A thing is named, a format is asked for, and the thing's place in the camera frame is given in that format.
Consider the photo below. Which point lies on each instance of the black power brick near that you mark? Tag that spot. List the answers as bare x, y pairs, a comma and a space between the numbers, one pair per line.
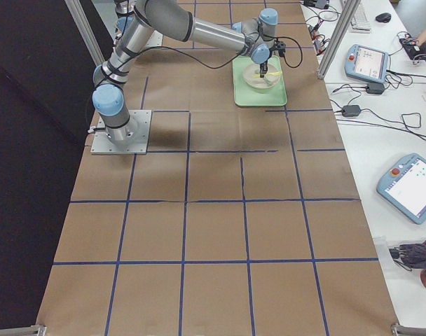
349, 111

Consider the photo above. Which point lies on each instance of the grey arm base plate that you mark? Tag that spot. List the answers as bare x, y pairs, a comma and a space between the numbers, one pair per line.
130, 139

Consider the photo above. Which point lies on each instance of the black power brick far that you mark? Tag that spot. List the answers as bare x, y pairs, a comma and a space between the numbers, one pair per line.
375, 88

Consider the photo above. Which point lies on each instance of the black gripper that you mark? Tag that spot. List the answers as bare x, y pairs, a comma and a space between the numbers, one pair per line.
263, 65

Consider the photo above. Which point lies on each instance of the folded dark umbrella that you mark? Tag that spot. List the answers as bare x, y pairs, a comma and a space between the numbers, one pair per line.
410, 256

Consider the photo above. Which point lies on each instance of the white round plate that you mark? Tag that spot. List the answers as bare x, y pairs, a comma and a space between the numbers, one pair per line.
260, 84

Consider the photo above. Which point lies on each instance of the aluminium frame post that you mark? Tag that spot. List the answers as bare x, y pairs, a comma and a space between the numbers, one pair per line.
77, 12
339, 32

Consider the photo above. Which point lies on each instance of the yellow plastic fork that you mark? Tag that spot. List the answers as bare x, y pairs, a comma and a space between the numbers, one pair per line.
277, 73

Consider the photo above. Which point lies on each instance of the black power brick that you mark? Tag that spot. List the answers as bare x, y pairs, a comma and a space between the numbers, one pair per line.
375, 88
349, 111

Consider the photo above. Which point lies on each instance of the light green tray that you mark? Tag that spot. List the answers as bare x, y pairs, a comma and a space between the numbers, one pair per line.
246, 96

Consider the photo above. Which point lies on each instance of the near teach pendant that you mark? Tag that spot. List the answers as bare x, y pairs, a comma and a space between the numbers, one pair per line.
404, 186

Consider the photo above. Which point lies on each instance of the teach pendant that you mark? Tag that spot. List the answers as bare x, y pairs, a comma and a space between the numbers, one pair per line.
367, 64
404, 186

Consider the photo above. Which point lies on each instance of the black curtain panel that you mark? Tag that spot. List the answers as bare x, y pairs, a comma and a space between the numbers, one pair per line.
45, 87

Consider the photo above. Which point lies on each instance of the aluminium frame post left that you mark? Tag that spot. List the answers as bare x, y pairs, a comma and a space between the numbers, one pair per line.
77, 12

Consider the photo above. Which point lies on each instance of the black computer mouse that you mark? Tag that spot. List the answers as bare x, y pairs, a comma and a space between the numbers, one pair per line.
383, 17

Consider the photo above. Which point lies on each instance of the far teach pendant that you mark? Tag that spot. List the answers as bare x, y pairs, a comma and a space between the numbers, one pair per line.
367, 64

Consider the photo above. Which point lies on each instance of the white keyboard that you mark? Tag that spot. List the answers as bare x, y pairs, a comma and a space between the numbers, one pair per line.
359, 22

